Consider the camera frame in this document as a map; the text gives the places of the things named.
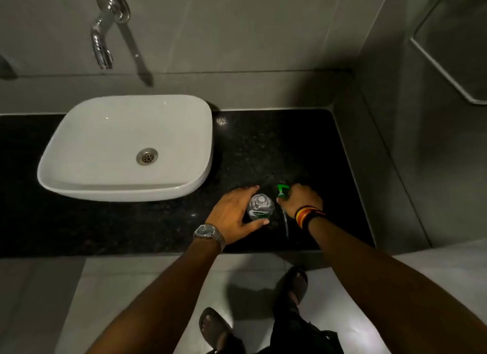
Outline green pump dispenser with tube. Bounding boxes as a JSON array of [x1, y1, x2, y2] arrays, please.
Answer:
[[276, 184, 292, 241]]

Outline chrome wall faucet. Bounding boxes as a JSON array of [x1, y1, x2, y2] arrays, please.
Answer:
[[90, 0, 131, 70]]

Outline silver wristwatch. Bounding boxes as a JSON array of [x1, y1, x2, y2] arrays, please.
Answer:
[[193, 224, 227, 252]]

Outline person's left forearm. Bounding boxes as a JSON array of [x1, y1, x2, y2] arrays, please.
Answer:
[[85, 237, 229, 354]]

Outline black sandal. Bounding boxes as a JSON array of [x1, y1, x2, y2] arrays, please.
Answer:
[[198, 307, 236, 354], [279, 266, 309, 309]]

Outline striped thread wristbands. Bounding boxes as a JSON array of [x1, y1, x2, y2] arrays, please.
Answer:
[[294, 205, 327, 230]]

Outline person's black trousers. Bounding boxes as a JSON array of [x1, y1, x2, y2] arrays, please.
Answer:
[[228, 306, 345, 354]]

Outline person's left hand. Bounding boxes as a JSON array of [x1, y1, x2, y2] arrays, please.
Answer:
[[205, 186, 271, 246]]

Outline person's right forearm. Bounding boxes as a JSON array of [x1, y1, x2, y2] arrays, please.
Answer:
[[307, 215, 487, 354]]

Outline wall mirror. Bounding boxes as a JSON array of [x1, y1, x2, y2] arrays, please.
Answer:
[[410, 0, 487, 106]]

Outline white ceramic wash basin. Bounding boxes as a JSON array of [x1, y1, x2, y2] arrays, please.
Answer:
[[37, 95, 214, 203]]

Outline clear plastic bottle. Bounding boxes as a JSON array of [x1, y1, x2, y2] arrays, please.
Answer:
[[247, 193, 275, 222]]

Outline chrome basin drain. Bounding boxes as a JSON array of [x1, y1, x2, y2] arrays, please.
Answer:
[[136, 148, 159, 167]]

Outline person's right hand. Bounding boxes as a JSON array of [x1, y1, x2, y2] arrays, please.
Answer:
[[276, 184, 324, 218]]

